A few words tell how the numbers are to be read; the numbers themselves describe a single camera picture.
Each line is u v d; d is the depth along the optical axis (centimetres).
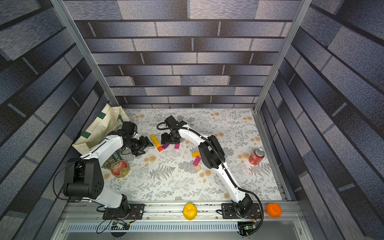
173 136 85
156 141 101
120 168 85
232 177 64
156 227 78
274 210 70
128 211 72
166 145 96
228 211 73
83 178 44
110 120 94
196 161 92
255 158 84
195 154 95
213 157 62
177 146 96
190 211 69
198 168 88
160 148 97
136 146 76
